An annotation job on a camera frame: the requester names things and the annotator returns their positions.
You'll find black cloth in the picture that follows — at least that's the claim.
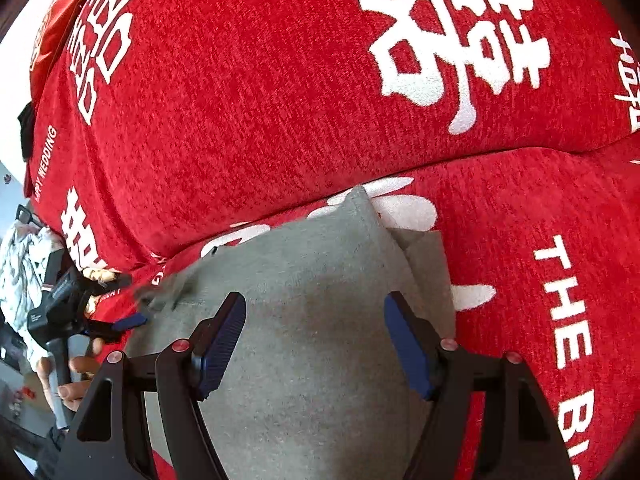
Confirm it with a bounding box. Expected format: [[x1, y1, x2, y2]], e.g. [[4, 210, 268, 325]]
[[17, 101, 37, 163]]

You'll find pale blue floral quilt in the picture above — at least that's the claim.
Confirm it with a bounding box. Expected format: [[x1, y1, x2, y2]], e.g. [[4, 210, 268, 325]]
[[0, 220, 61, 321]]

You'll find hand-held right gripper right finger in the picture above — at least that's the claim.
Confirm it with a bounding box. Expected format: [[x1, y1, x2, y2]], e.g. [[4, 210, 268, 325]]
[[383, 291, 576, 480]]

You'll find red printed sofa cover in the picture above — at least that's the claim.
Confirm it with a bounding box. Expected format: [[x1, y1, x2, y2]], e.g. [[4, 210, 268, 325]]
[[25, 0, 640, 480]]

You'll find yellow cloth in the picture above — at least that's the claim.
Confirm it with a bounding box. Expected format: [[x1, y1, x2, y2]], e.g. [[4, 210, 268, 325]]
[[82, 266, 122, 283]]

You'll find person's left hand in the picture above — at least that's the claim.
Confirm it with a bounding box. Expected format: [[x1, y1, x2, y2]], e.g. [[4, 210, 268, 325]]
[[39, 340, 106, 413]]

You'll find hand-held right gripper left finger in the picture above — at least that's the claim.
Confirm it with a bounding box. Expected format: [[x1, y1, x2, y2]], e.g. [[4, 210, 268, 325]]
[[52, 291, 247, 480]]

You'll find red embroidered cushion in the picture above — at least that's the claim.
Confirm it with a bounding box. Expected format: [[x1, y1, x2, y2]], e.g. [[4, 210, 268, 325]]
[[27, 0, 108, 103]]

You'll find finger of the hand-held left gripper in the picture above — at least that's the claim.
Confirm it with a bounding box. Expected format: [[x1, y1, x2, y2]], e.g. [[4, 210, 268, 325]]
[[85, 312, 148, 341], [95, 272, 134, 291]]

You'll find grey knit sweater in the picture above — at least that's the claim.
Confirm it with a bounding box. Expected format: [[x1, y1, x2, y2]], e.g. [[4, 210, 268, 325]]
[[125, 185, 457, 480]]

